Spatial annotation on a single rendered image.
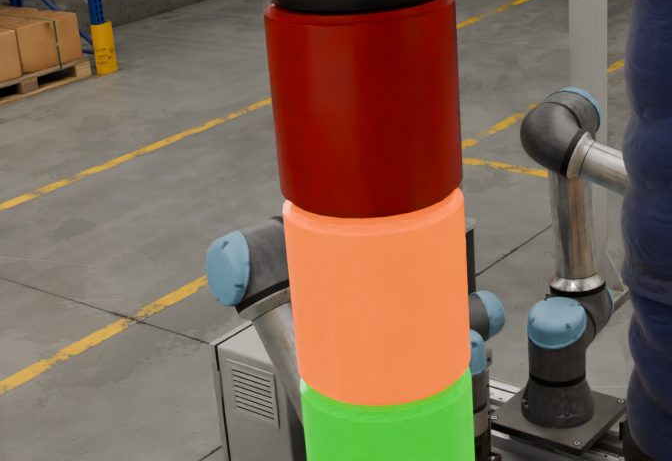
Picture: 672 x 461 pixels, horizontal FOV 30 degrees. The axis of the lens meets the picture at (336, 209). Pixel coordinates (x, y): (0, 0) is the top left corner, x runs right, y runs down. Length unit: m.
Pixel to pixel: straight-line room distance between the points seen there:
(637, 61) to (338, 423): 1.44
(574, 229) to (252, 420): 0.77
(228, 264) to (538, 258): 3.99
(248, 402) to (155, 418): 2.31
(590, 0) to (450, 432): 4.86
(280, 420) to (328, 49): 2.28
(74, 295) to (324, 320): 5.75
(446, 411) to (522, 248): 5.78
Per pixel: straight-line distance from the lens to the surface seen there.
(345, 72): 0.31
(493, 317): 2.00
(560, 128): 2.42
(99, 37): 10.12
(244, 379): 2.59
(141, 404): 5.02
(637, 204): 1.83
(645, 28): 1.75
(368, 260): 0.33
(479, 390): 1.85
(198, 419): 4.85
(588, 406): 2.64
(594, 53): 5.23
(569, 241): 2.62
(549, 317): 2.56
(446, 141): 0.33
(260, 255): 2.12
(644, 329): 1.91
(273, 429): 2.60
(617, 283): 5.59
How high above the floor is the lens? 2.39
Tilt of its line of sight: 21 degrees down
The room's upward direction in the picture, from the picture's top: 5 degrees counter-clockwise
